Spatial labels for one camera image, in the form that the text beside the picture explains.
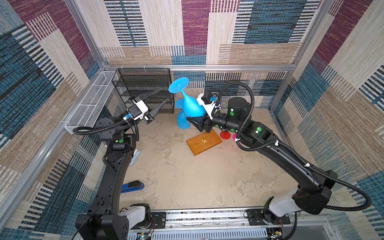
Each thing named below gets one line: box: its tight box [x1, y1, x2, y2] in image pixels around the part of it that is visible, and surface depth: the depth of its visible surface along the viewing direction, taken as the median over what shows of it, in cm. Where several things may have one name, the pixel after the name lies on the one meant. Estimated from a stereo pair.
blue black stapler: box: [120, 180, 145, 194], surface depth 83 cm
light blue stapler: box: [129, 149, 141, 166], surface depth 96 cm
